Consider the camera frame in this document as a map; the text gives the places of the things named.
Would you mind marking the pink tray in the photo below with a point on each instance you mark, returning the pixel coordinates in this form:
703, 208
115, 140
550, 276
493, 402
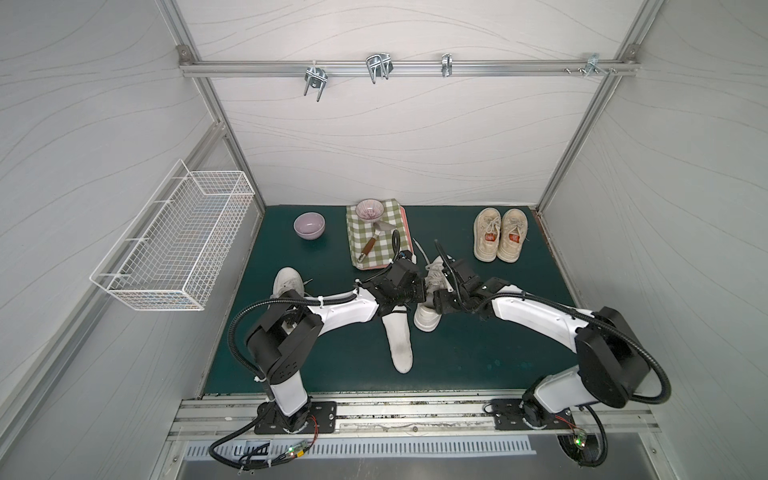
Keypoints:
383, 251

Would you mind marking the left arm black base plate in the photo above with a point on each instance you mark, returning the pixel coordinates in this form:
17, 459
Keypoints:
315, 416

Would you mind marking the metal spatula wooden handle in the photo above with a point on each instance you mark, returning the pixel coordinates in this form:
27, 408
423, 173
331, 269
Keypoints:
380, 227

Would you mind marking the purple bowl on table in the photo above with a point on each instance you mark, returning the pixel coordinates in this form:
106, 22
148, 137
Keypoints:
309, 225

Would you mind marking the aluminium cross rail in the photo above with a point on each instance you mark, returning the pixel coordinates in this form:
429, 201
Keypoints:
402, 68

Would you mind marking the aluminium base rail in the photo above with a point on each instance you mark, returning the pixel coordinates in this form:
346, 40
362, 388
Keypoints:
357, 415

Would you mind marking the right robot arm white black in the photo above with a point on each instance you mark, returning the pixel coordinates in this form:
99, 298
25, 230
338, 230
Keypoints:
612, 369

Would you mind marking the beige sneaker left one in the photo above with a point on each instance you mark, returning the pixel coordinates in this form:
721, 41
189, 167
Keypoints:
486, 232

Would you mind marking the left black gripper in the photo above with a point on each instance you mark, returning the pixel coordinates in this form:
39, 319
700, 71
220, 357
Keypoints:
405, 271

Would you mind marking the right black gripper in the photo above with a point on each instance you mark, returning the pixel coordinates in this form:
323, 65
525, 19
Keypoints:
452, 273

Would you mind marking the white wire basket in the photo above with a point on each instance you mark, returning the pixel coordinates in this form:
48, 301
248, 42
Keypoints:
172, 252

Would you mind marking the white vent strip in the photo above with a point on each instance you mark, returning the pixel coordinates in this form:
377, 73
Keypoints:
375, 447

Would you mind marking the beige sneaker one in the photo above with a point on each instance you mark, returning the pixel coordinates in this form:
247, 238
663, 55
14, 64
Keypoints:
486, 232
513, 233

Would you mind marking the pink speckled bowl on cloth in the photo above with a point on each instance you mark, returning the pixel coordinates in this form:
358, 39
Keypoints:
369, 210

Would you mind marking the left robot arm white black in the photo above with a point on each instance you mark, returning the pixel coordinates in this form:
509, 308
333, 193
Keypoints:
284, 336

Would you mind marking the green white checkered cloth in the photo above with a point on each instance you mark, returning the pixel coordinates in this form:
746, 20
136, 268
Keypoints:
359, 232

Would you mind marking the white sneaker with laces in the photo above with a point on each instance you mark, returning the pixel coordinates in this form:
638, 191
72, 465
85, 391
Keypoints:
288, 279

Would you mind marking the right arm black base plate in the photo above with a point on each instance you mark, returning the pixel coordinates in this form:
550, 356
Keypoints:
510, 414

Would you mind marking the metal hook bracket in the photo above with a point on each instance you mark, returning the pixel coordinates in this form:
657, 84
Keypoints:
592, 67
316, 78
379, 66
446, 65

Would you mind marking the white insole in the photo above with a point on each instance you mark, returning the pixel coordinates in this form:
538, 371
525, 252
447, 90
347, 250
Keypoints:
398, 334

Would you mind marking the beige sneaker right one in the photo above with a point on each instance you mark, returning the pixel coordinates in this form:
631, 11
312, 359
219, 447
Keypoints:
513, 233

